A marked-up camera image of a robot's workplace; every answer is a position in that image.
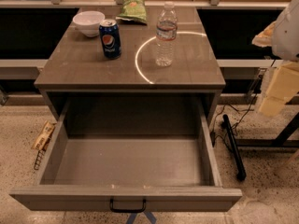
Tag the clear plastic water bottle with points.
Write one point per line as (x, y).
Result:
(166, 32)

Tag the yellow snack packet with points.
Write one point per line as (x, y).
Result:
(44, 136)

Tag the open grey top drawer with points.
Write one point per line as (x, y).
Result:
(129, 149)

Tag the white ceramic bowl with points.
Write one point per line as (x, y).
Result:
(87, 22)

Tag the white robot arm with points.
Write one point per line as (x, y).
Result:
(285, 38)

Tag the grey wooden cabinet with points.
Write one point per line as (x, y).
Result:
(78, 63)

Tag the blue Pepsi can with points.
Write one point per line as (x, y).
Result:
(110, 38)

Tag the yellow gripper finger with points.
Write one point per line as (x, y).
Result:
(279, 86)
(264, 38)

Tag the blue tape on floor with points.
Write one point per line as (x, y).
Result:
(148, 216)

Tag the green chip bag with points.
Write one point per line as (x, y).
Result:
(133, 10)

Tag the black drawer handle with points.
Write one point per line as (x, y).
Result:
(127, 206)

